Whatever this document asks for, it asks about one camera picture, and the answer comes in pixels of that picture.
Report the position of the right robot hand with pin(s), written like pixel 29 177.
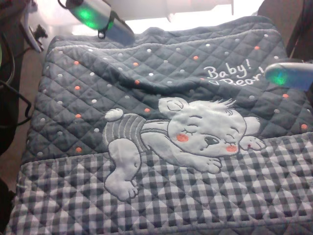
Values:
pixel 288 77

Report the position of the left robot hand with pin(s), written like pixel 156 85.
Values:
pixel 97 17

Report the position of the grey quilt with printed bear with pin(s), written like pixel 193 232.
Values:
pixel 171 195

